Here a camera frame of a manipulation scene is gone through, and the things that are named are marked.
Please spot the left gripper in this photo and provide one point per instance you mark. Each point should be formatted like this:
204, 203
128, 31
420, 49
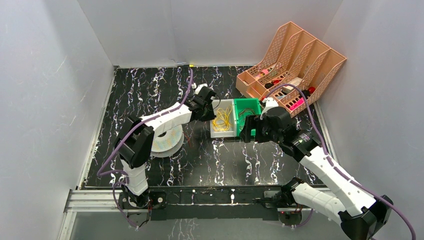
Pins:
205, 108

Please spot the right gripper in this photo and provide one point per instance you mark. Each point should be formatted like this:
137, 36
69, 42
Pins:
253, 122

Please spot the green plastic bin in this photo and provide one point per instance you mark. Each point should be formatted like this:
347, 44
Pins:
244, 107

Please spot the white plastic bin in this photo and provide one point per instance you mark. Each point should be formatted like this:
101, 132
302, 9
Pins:
224, 125

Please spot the white perforated cable spool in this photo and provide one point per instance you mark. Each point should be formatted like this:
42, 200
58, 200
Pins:
168, 143

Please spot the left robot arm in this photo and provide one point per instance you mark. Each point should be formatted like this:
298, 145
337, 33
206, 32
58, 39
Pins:
135, 140

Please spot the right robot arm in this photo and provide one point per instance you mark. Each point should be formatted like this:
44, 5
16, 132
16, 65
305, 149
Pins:
359, 214

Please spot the white box in rack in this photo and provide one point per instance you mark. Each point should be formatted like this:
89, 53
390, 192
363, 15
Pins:
295, 82

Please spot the red capped item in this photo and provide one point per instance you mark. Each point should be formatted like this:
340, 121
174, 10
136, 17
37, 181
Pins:
311, 90

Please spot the peach file organizer rack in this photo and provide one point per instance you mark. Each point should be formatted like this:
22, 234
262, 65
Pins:
293, 52

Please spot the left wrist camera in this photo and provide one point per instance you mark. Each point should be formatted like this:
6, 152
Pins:
198, 88

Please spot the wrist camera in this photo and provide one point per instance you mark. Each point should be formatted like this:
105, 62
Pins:
268, 103
198, 88

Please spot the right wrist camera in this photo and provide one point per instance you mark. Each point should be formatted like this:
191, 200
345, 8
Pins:
268, 103

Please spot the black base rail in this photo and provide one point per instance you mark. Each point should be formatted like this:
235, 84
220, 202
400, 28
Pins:
225, 202

